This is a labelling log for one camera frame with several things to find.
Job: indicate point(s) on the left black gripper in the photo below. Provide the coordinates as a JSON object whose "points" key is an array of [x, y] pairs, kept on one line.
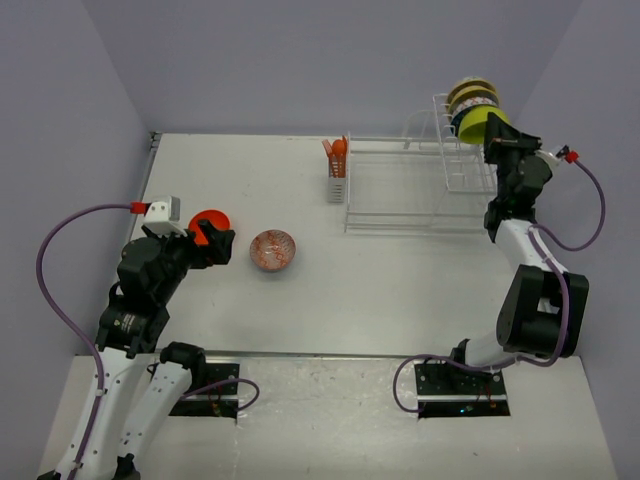
{"points": [[216, 252]]}

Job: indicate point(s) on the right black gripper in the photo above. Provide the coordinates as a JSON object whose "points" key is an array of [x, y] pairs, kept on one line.
{"points": [[501, 138]]}

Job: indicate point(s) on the orange plastic bowl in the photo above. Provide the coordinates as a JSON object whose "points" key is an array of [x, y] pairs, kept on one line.
{"points": [[216, 218]]}

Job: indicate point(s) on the lime green plastic bowl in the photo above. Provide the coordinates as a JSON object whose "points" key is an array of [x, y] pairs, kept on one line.
{"points": [[472, 127]]}

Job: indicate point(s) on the orange patterned ceramic bowl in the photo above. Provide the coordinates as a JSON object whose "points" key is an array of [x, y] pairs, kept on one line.
{"points": [[272, 250]]}

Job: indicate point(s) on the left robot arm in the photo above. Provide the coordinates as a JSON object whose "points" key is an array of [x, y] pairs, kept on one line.
{"points": [[116, 428]]}

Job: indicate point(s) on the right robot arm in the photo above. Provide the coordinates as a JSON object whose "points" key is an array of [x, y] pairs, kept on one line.
{"points": [[540, 319]]}

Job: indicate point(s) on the white red patterned bowl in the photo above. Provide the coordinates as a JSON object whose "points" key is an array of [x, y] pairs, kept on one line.
{"points": [[459, 112]]}

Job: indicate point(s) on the tan yellow rimmed bowl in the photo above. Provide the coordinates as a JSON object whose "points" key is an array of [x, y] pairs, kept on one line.
{"points": [[471, 90]]}

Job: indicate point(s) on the white cutlery holder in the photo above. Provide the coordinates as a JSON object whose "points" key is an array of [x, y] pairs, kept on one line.
{"points": [[337, 180]]}

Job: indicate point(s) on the orange plastic fork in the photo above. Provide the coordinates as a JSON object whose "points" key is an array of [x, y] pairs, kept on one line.
{"points": [[328, 149]]}

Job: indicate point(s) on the orange plastic knife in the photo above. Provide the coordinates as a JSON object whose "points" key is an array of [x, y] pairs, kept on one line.
{"points": [[344, 147]]}

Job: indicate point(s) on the orange plastic spoon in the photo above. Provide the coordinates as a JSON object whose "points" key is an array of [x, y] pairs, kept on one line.
{"points": [[339, 150]]}

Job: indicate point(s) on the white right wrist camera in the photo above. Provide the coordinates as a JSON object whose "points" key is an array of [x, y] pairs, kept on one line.
{"points": [[554, 157]]}

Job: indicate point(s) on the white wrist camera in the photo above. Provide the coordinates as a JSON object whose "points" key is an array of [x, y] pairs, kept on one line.
{"points": [[163, 217], [554, 157]]}

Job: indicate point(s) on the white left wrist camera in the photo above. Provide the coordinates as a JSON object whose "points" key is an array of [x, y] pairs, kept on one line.
{"points": [[163, 217]]}

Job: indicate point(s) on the white wire dish rack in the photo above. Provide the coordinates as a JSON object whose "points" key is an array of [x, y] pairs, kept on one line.
{"points": [[422, 181]]}

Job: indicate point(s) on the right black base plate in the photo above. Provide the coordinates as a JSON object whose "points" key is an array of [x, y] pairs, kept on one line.
{"points": [[444, 391]]}

